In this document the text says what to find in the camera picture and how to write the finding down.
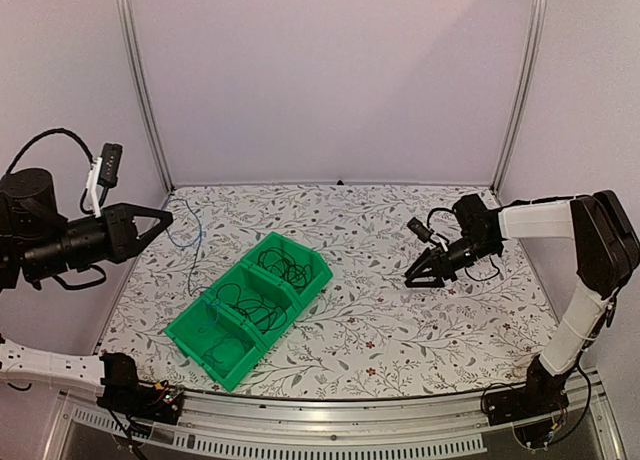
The green three-compartment bin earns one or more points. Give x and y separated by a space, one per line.
234 323

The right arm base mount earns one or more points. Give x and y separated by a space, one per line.
505 403

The right aluminium frame post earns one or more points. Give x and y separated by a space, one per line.
526 74

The floral patterned table mat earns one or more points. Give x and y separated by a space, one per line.
366 334

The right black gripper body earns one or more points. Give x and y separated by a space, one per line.
447 269

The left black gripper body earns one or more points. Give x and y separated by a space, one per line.
118 245

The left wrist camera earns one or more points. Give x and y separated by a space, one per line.
102 177

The front aluminium rail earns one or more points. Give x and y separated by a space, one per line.
217 426

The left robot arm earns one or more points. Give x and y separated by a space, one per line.
39 243

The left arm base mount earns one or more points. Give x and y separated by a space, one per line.
159 402

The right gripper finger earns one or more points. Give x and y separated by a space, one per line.
424 282
424 267

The aluminium frame post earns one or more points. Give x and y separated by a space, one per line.
526 74
136 66

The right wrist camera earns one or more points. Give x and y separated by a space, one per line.
433 240

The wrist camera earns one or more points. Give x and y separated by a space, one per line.
433 240
102 177

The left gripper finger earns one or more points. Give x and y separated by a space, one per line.
135 211
143 240

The left aluminium frame post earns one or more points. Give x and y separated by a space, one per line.
136 66

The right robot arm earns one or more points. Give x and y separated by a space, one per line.
607 254

